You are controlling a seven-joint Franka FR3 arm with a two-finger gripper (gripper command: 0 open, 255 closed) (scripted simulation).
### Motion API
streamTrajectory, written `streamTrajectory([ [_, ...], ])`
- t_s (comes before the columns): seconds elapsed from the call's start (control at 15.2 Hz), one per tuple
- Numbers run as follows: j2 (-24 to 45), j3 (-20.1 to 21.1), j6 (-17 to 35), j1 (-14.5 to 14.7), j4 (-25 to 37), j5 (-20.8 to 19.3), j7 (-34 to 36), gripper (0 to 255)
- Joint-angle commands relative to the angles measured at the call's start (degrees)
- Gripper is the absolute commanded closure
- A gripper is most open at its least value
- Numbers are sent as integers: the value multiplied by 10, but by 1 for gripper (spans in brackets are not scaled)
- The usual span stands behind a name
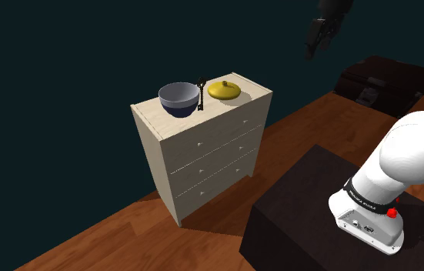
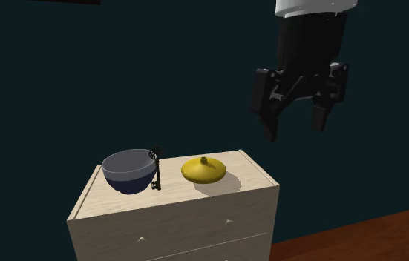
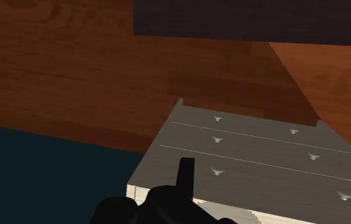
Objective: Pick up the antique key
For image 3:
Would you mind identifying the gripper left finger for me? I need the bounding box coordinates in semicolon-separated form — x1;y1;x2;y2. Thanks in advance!
89;157;218;224

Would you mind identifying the grey chest of drawers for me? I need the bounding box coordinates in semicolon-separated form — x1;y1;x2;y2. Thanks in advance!
126;97;351;224

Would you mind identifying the dark robot stand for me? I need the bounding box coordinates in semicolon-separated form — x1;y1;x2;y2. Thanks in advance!
133;0;351;48

